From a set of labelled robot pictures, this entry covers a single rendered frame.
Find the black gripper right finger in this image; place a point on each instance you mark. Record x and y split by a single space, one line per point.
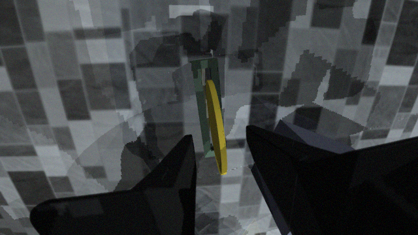
315 189

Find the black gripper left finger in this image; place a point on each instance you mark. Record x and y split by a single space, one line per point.
162 203

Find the gold coin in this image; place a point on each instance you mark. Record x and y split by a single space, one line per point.
216 127

